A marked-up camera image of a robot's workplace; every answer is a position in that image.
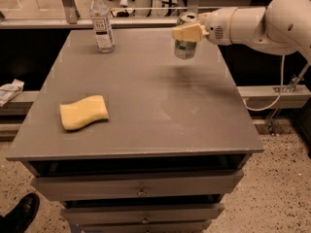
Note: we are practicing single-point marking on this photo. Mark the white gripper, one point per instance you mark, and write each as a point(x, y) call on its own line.
point(218, 28)

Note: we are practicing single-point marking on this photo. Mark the green 7up soda can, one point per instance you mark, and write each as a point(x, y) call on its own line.
point(184, 49)

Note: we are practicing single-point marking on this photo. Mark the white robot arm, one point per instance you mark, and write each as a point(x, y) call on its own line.
point(281, 28)

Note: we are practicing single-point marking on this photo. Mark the clear plastic water bottle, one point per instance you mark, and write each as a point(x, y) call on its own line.
point(99, 13)

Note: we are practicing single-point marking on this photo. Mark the grey drawer cabinet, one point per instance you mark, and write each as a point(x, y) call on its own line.
point(165, 115)

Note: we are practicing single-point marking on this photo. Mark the yellow sponge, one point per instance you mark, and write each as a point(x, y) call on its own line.
point(79, 114)

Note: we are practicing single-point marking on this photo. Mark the top grey drawer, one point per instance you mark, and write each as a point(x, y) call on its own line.
point(138, 185)

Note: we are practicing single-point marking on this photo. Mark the grey drawer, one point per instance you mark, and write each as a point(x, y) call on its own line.
point(138, 185)
point(162, 227)
point(143, 214)

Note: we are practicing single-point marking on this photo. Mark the middle grey drawer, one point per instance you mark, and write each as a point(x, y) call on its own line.
point(143, 214)

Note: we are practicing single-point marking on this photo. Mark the folded white cloth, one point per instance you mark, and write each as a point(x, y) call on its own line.
point(9, 91)

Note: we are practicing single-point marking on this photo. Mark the bottom grey drawer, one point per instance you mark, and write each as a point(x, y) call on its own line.
point(162, 227)

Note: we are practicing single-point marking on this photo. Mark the black leather shoe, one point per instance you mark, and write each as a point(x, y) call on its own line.
point(21, 216)

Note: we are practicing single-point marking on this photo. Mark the metal railing frame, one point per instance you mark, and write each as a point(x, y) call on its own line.
point(42, 14)

